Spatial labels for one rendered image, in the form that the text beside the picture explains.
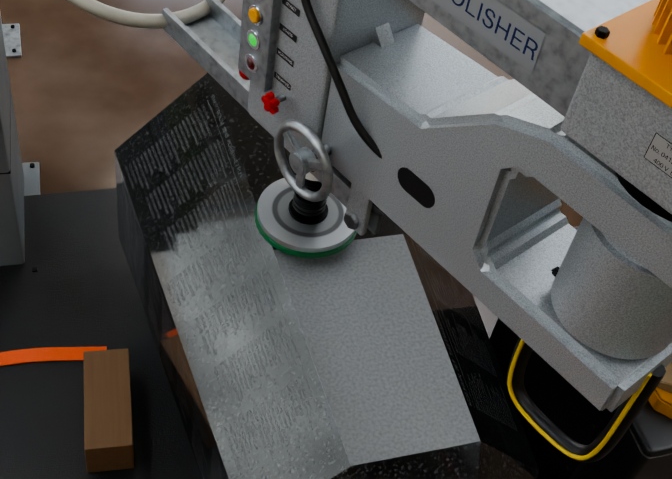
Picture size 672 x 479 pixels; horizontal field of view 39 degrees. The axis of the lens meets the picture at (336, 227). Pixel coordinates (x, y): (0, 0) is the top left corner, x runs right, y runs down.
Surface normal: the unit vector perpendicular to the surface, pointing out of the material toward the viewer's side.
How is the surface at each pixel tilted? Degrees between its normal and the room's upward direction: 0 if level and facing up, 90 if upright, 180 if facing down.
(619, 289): 90
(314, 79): 90
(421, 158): 90
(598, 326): 90
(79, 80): 0
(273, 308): 45
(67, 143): 0
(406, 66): 4
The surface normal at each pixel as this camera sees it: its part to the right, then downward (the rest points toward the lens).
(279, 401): -0.57, -0.38
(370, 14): 0.64, 0.62
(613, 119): -0.76, 0.40
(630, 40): 0.13, -0.68
